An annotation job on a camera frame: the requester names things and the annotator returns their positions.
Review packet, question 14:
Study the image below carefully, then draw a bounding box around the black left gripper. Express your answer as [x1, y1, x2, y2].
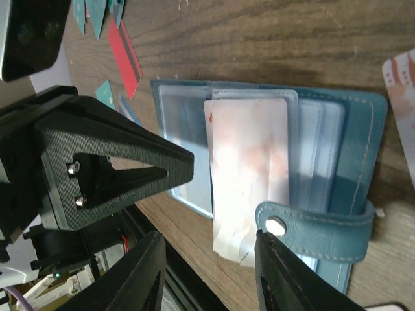
[1, 86, 194, 243]

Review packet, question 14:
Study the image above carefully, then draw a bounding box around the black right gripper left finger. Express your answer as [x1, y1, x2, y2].
[58, 231, 166, 311]

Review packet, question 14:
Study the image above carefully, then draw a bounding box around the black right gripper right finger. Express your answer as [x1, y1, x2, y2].
[255, 230, 364, 311]

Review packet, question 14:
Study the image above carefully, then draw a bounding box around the light blue card holder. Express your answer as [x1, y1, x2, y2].
[151, 80, 388, 293]

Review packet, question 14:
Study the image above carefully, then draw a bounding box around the white flower VIP card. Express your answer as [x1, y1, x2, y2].
[204, 98, 289, 267]

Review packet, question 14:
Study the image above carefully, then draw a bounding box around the white card black stripe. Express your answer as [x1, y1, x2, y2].
[382, 49, 415, 179]

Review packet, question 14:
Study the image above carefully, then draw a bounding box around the blue card left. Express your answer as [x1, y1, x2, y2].
[118, 94, 142, 126]

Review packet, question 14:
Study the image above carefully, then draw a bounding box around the red card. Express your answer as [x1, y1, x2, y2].
[108, 18, 143, 99]

